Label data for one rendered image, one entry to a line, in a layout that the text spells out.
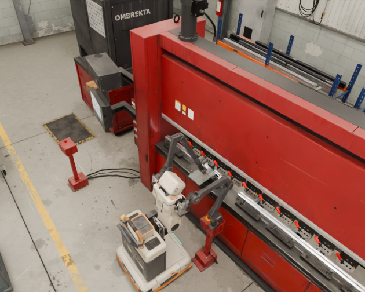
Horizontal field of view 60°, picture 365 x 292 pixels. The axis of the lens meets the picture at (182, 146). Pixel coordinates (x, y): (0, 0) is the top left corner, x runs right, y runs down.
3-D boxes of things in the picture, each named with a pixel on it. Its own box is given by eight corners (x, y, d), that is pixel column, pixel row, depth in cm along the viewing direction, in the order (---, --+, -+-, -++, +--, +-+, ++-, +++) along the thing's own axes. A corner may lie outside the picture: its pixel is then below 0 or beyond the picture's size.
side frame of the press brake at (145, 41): (140, 182, 471) (128, 29, 318) (182, 157, 515) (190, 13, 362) (150, 192, 457) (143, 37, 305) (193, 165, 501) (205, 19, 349)
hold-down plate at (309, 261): (299, 256, 294) (300, 255, 292) (302, 253, 297) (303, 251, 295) (328, 280, 278) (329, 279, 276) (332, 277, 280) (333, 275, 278)
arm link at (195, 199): (225, 170, 306) (231, 175, 297) (229, 181, 313) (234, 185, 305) (186, 194, 297) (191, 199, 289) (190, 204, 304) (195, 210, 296)
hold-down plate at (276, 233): (265, 228, 316) (265, 226, 314) (268, 225, 318) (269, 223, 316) (290, 249, 299) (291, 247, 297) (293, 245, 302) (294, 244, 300)
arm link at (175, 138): (170, 131, 307) (174, 135, 299) (181, 131, 314) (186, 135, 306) (161, 171, 324) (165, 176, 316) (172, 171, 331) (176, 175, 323)
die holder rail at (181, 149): (164, 142, 408) (164, 137, 402) (168, 140, 411) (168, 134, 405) (190, 163, 381) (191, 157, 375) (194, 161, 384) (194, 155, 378)
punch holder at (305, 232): (294, 230, 290) (299, 219, 279) (299, 225, 294) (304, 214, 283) (308, 241, 281) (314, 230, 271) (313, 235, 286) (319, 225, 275)
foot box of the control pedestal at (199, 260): (190, 259, 382) (191, 254, 374) (206, 248, 393) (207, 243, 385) (201, 272, 370) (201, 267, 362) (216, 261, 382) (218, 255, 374)
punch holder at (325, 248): (313, 244, 279) (319, 234, 268) (318, 239, 283) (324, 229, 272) (329, 256, 271) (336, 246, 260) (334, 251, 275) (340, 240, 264)
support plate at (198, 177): (188, 176, 349) (188, 175, 348) (204, 165, 363) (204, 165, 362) (199, 186, 339) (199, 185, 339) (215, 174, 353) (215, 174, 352)
